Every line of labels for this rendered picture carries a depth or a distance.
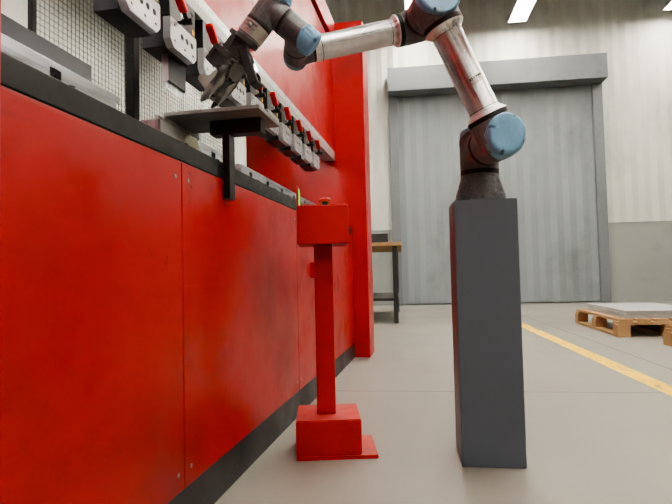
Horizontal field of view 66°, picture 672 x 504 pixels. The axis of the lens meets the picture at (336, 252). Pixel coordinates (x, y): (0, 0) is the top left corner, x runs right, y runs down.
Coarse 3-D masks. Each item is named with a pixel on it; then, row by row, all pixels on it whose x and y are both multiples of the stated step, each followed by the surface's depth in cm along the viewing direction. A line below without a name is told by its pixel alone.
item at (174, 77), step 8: (168, 56) 142; (168, 64) 142; (176, 64) 146; (168, 72) 142; (176, 72) 146; (184, 72) 151; (168, 80) 142; (176, 80) 146; (184, 80) 151; (168, 88) 143; (176, 88) 148; (184, 88) 151
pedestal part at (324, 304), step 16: (320, 256) 168; (320, 272) 168; (320, 288) 168; (320, 304) 167; (320, 320) 167; (320, 336) 167; (320, 352) 167; (320, 368) 167; (320, 384) 166; (320, 400) 166
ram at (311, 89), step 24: (192, 0) 151; (216, 0) 168; (240, 0) 189; (240, 24) 188; (312, 24) 303; (264, 48) 214; (288, 72) 249; (312, 72) 299; (288, 96) 248; (312, 96) 297; (312, 120) 296
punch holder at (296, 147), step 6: (294, 120) 256; (294, 126) 256; (294, 132) 256; (294, 138) 254; (300, 138) 267; (294, 144) 254; (300, 144) 265; (282, 150) 256; (288, 150) 256; (294, 150) 256; (300, 150) 265; (288, 156) 269
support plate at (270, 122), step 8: (256, 104) 132; (168, 112) 137; (176, 112) 136; (184, 112) 136; (192, 112) 136; (200, 112) 135; (208, 112) 135; (216, 112) 135; (224, 112) 135; (232, 112) 135; (240, 112) 135; (248, 112) 136; (256, 112) 136; (264, 112) 136; (176, 120) 141; (184, 120) 141; (192, 120) 141; (200, 120) 142; (208, 120) 142; (216, 120) 142; (272, 120) 143; (192, 128) 149; (200, 128) 149; (208, 128) 149
